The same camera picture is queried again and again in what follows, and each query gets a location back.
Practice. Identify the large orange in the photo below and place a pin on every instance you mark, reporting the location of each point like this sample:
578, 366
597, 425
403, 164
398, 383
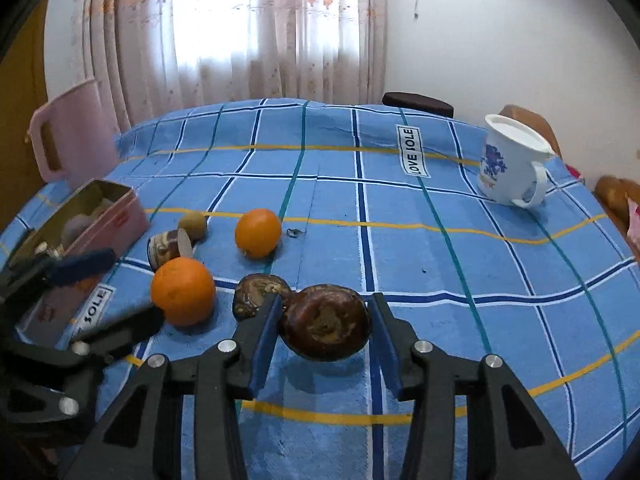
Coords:
183, 291

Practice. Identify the orange-brown wooden chair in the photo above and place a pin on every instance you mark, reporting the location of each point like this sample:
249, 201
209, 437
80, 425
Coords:
612, 197

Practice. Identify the blue plaid tablecloth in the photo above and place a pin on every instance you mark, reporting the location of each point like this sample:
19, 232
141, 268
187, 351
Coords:
400, 260

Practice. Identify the small orange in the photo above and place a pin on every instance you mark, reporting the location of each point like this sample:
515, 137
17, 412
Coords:
258, 233

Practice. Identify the wooden chair back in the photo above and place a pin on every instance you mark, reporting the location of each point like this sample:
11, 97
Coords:
532, 121

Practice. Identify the brown striped cut fruit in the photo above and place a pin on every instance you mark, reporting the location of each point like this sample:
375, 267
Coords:
169, 251

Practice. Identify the pink tin box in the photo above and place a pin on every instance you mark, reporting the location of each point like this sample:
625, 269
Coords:
117, 220

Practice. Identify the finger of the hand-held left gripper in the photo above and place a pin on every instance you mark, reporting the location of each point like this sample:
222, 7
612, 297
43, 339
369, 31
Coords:
127, 326
82, 266

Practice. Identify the dark brown chair back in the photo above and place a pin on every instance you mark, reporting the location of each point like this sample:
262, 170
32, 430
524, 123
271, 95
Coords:
417, 103

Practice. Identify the large dark brown fruit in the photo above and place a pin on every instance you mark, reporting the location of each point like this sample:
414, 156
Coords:
325, 325

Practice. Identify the small dark brown fruit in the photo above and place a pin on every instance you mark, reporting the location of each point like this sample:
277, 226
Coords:
254, 294

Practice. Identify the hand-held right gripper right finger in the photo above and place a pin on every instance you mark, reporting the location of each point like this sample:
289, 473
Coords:
386, 347

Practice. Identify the small black stem scrap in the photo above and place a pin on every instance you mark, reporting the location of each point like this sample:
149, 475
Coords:
294, 232

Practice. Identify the grey-brown fruit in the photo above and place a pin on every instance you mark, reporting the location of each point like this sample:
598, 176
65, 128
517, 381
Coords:
75, 228

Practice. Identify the white mug with blue flowers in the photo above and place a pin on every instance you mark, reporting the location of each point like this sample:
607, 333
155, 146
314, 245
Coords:
510, 160

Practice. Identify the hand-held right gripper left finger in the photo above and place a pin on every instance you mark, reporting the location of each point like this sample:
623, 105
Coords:
264, 345

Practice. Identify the brown kiwi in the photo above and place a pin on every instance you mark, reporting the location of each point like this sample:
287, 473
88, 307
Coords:
193, 225

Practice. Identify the sheer floral curtain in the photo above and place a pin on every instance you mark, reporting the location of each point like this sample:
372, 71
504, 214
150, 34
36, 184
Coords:
225, 35

